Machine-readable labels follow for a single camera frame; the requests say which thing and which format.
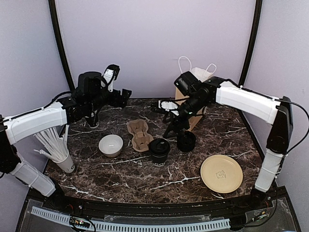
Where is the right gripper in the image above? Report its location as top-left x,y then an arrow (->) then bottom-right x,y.
162,94 -> 208,138

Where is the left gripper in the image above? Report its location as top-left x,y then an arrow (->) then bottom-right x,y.
87,88 -> 132,114

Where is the stack of black lids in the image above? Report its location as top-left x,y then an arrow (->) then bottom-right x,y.
177,131 -> 196,152

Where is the stack of paper cups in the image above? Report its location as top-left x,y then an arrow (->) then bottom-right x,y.
85,110 -> 99,129

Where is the brown paper bag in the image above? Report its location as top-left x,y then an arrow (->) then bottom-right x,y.
178,56 -> 217,131

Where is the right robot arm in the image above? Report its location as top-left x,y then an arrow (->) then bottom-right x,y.
158,72 -> 294,210

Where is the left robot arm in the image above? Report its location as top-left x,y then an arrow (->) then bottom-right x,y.
0,65 -> 132,211

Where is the cardboard cup carrier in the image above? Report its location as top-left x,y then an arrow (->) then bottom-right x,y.
127,119 -> 153,152

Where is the white ceramic bowl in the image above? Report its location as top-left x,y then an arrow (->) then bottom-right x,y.
98,134 -> 124,158

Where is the yellow plate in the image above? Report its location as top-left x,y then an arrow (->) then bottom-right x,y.
200,155 -> 243,193

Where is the cup of wrapped straws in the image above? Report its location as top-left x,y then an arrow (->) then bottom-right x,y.
34,125 -> 75,173

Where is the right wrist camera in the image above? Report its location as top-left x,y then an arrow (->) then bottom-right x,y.
151,100 -> 179,116

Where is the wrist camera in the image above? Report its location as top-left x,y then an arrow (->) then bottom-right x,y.
151,100 -> 179,116
101,64 -> 120,92

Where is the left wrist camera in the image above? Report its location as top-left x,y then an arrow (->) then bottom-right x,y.
101,64 -> 120,92

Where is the left black frame post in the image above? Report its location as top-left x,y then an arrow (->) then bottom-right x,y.
48,0 -> 75,91

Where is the black frame post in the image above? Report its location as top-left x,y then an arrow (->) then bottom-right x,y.
239,0 -> 263,86
48,0 -> 75,91

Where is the white cable duct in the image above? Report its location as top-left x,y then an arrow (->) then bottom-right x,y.
30,206 -> 231,232

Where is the black front rail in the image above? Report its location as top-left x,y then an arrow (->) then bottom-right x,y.
28,187 -> 285,219

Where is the right black frame post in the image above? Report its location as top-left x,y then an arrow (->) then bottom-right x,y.
239,0 -> 263,86

